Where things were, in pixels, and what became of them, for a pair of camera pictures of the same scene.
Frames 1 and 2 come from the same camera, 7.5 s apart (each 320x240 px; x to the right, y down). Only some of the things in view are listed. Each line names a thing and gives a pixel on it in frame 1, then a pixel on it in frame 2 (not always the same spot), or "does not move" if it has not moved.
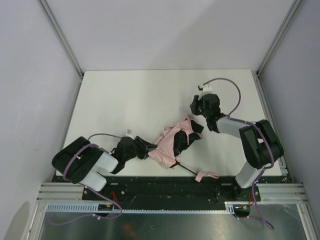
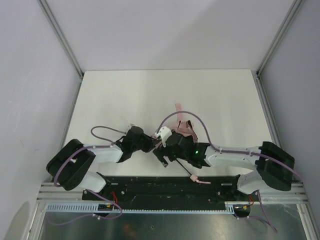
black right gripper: x=195 y=107 → x=163 y=153
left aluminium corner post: x=46 y=10 does not move
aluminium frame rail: x=282 y=193 does not move
